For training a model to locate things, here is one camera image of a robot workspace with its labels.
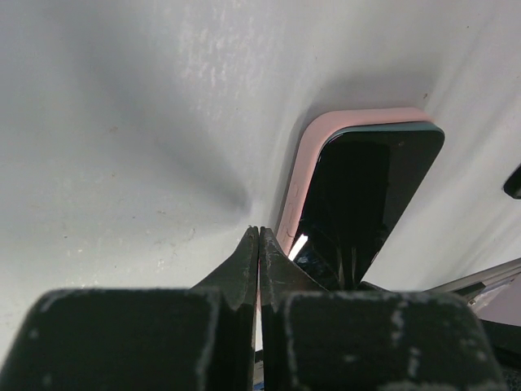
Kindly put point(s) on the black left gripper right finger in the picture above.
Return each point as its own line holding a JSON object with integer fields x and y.
{"x": 366, "y": 340}

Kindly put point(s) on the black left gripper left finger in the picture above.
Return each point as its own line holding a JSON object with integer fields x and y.
{"x": 200, "y": 338}

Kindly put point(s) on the black smartphone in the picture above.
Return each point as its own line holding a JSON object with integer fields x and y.
{"x": 364, "y": 179}

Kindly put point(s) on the pink phone case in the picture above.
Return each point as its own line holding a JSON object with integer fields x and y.
{"x": 311, "y": 143}

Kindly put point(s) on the black phone case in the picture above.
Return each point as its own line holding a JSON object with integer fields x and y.
{"x": 512, "y": 186}

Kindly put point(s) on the aluminium front rail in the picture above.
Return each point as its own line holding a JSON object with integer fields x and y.
{"x": 471, "y": 286}

